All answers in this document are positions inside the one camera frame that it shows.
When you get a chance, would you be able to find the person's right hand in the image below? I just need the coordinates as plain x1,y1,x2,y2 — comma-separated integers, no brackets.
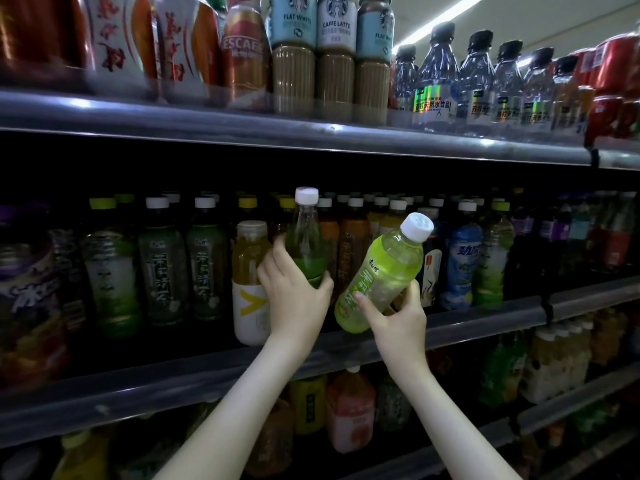
353,279,429,385

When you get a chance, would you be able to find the person's left hand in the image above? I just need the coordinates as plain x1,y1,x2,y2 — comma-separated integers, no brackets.
256,233,335,358

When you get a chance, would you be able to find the yellow bottle yellow-arrow label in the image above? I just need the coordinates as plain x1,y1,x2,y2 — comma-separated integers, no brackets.
231,220,273,347

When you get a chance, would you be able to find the light green tea bottle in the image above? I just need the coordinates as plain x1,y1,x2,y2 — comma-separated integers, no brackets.
333,212,435,335

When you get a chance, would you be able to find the clear soda bottle green label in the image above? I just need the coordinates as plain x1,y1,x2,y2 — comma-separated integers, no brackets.
285,187,329,289

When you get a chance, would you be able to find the row of tea juice bottles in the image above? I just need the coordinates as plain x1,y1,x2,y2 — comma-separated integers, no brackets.
49,307,640,480

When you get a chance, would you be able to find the blue label bottle white cap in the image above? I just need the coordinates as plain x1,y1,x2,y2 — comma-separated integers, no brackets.
441,200,483,311

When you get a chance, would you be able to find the green soda bottle yellow cap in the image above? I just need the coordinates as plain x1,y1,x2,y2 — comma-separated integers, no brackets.
505,330,529,403
479,334,513,409

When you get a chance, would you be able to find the person's right forearm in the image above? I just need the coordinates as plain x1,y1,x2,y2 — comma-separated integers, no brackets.
387,367,521,480

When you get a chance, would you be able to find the person's left forearm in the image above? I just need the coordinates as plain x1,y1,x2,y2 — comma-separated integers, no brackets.
155,344,316,480

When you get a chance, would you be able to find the orange soda can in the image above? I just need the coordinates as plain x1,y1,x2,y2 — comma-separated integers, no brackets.
575,84,597,135

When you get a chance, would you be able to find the stack of red printed cans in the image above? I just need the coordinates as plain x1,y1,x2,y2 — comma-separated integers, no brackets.
569,32,640,145

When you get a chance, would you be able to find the stack of red drink cans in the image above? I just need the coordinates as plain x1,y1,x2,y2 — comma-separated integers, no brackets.
0,0,89,75

